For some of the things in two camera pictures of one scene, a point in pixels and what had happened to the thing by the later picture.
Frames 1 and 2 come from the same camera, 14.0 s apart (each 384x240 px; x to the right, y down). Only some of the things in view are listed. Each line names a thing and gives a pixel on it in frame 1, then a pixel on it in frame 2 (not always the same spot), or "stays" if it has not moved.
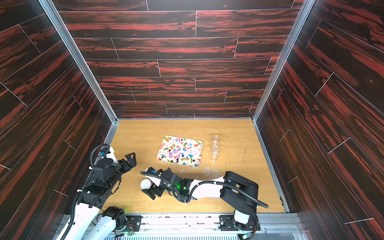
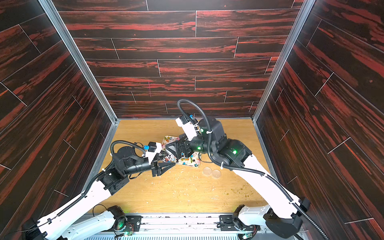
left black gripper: [132, 163] → [156, 168]
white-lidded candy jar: [145, 184] → [170, 158]
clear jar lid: [216, 174] stays
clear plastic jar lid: [207, 171] stays
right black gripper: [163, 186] → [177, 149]
